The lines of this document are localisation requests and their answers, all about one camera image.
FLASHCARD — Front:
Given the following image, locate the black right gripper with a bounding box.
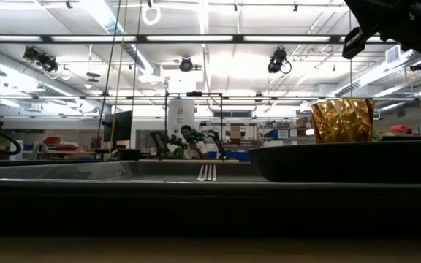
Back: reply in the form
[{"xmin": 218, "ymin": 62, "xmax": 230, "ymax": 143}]
[{"xmin": 344, "ymin": 0, "xmax": 421, "ymax": 44}]

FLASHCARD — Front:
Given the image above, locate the silver fork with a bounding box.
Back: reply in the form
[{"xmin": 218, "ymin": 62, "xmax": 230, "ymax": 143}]
[{"xmin": 197, "ymin": 164, "xmax": 218, "ymax": 183}]

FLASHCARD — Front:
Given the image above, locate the cardboard box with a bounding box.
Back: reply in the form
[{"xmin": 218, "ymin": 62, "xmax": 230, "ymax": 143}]
[{"xmin": 229, "ymin": 126, "xmax": 243, "ymax": 142}]

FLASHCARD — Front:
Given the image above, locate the blue storage bin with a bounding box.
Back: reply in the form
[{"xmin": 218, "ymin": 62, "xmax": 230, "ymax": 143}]
[{"xmin": 227, "ymin": 150, "xmax": 251, "ymax": 162}]

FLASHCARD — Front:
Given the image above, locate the white column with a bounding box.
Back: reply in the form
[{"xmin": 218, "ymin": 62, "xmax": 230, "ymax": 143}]
[{"xmin": 167, "ymin": 99, "xmax": 196, "ymax": 142}]

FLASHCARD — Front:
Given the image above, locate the person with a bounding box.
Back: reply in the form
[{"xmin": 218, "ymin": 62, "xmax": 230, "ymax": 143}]
[{"xmin": 179, "ymin": 124, "xmax": 208, "ymax": 159}]

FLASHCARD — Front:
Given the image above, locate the black computer monitor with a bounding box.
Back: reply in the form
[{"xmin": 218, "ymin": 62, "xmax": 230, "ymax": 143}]
[{"xmin": 102, "ymin": 110, "xmax": 134, "ymax": 144}]

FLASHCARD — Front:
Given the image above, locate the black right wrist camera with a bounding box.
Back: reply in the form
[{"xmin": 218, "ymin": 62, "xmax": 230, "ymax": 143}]
[{"xmin": 342, "ymin": 26, "xmax": 380, "ymax": 60}]

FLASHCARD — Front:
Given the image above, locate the black ceiling camera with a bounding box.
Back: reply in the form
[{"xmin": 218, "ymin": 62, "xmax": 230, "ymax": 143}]
[
  {"xmin": 267, "ymin": 46, "xmax": 292, "ymax": 75},
  {"xmin": 22, "ymin": 45, "xmax": 59, "ymax": 73},
  {"xmin": 178, "ymin": 56, "xmax": 194, "ymax": 73}
]

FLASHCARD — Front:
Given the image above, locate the white cable loop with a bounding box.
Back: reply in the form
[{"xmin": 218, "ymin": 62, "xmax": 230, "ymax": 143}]
[{"xmin": 141, "ymin": 2, "xmax": 162, "ymax": 26}]

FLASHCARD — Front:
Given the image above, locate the black overhead frame beam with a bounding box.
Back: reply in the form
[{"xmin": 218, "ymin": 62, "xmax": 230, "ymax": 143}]
[{"xmin": 0, "ymin": 34, "xmax": 347, "ymax": 45}]

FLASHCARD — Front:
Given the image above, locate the black hanging cable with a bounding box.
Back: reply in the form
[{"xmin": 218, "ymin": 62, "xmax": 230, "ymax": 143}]
[{"xmin": 96, "ymin": 0, "xmax": 123, "ymax": 150}]

